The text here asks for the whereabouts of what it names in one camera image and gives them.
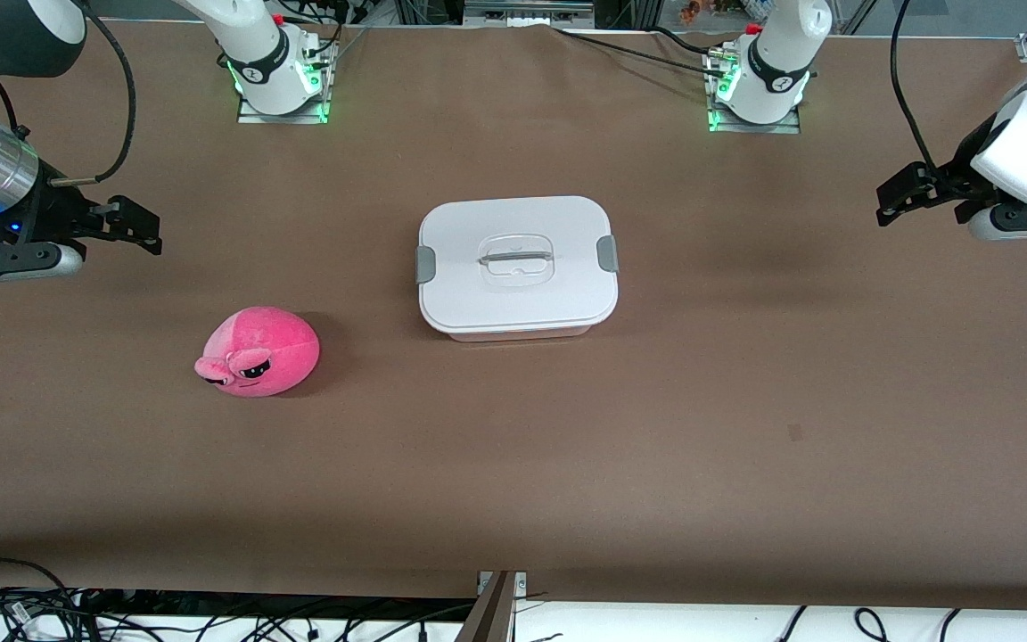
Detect pink plush toy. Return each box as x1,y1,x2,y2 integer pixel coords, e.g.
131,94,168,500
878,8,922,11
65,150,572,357
194,306,321,399

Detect white box lid grey latches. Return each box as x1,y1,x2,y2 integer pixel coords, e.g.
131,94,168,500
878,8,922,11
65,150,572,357
415,196,620,333

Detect pink translucent plastic box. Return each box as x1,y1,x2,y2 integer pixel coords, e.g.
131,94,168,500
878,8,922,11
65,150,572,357
442,323,595,343

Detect brown table cover sheet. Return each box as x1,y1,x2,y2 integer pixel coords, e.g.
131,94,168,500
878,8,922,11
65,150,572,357
0,18,1027,612

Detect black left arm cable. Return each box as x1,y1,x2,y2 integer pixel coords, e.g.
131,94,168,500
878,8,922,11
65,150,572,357
890,0,939,172

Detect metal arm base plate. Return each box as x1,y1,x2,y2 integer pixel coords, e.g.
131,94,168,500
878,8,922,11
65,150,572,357
237,40,333,124
708,45,801,135

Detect black cable across table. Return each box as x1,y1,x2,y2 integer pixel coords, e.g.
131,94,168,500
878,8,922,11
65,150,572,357
554,25,733,81

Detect black looped cable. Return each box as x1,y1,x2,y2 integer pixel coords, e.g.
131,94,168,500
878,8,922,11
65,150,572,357
0,557,82,642

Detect black cable tangle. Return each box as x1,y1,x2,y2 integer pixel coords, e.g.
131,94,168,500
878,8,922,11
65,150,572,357
77,596,479,642

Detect metal frame rail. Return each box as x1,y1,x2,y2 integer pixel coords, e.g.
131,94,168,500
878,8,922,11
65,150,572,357
463,0,595,28

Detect brown post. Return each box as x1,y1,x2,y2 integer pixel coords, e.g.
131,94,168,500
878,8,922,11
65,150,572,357
456,571,519,642

